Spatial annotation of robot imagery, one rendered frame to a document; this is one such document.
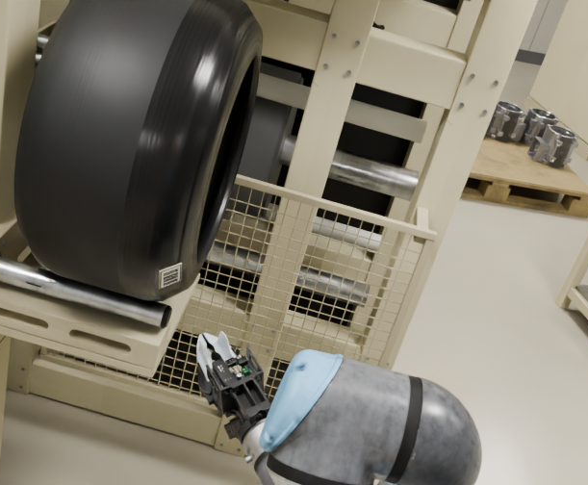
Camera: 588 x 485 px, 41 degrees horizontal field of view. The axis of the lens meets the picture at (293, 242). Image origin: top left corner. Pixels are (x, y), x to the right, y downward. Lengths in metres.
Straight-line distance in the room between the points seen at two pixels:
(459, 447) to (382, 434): 0.08
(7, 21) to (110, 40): 0.24
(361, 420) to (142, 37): 0.71
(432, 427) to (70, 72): 0.75
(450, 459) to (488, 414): 2.26
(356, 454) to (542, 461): 2.23
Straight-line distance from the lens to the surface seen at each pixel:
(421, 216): 1.97
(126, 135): 1.22
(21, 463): 2.45
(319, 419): 0.82
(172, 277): 1.35
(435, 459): 0.85
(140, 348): 1.51
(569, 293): 3.97
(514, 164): 5.12
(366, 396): 0.83
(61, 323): 1.54
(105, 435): 2.54
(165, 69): 1.24
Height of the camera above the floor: 1.79
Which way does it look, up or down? 29 degrees down
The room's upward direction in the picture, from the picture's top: 16 degrees clockwise
